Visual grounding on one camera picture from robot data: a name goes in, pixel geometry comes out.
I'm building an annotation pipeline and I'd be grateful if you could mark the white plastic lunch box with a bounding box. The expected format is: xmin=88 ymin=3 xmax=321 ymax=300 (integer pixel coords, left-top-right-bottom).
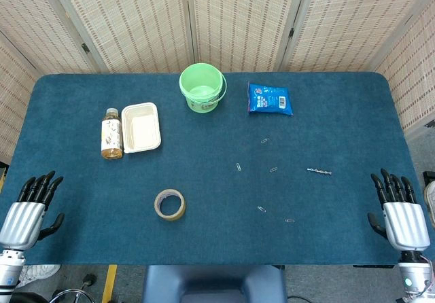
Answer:
xmin=120 ymin=102 xmax=162 ymax=154

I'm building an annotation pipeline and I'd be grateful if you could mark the white sneaker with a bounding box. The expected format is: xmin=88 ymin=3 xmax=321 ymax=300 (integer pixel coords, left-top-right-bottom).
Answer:
xmin=16 ymin=264 xmax=62 ymax=289

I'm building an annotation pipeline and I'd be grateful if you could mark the tan packing tape roll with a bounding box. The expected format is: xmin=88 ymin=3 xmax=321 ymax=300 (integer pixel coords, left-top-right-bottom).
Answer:
xmin=154 ymin=188 xmax=187 ymax=222

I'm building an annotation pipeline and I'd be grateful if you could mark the blue snack packet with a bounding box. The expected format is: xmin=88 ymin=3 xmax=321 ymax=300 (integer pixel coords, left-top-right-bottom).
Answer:
xmin=247 ymin=81 xmax=294 ymax=117

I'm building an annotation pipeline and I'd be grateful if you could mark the tea bottle with label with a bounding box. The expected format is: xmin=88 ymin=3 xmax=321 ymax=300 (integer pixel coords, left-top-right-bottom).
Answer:
xmin=100 ymin=107 xmax=124 ymax=160

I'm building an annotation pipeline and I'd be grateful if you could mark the woven folding screen panel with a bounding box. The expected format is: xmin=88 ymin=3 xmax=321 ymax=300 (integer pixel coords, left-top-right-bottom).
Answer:
xmin=185 ymin=0 xmax=309 ymax=73
xmin=46 ymin=0 xmax=198 ymax=75
xmin=0 ymin=33 xmax=39 ymax=165
xmin=372 ymin=0 xmax=435 ymax=137
xmin=0 ymin=0 xmax=100 ymax=75
xmin=278 ymin=0 xmax=435 ymax=73

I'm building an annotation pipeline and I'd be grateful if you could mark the green plastic bucket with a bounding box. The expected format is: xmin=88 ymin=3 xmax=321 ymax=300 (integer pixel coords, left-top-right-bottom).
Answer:
xmin=179 ymin=63 xmax=228 ymax=114

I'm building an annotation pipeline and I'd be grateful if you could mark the blue robot base block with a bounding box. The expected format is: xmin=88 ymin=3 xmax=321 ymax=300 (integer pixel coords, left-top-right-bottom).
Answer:
xmin=141 ymin=264 xmax=288 ymax=303

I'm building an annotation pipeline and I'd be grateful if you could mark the chrome stool base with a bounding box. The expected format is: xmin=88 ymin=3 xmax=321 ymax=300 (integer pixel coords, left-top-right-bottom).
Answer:
xmin=50 ymin=273 xmax=98 ymax=303

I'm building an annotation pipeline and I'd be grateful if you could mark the yellow floor tape strip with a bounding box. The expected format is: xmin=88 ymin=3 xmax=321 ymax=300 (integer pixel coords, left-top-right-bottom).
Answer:
xmin=101 ymin=264 xmax=118 ymax=303

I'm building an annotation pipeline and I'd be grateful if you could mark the grey white shoe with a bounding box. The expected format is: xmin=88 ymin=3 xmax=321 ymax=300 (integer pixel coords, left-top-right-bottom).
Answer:
xmin=423 ymin=180 xmax=435 ymax=223

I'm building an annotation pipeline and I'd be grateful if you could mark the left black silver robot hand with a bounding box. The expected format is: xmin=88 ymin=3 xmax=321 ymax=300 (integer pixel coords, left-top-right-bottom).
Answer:
xmin=0 ymin=171 xmax=65 ymax=251

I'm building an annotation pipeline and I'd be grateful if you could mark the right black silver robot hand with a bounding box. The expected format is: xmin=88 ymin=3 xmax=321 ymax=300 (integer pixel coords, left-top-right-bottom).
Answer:
xmin=367 ymin=168 xmax=430 ymax=251

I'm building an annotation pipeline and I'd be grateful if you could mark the blue carpet table cover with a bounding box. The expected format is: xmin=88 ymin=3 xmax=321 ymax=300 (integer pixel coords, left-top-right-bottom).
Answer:
xmin=0 ymin=71 xmax=435 ymax=266

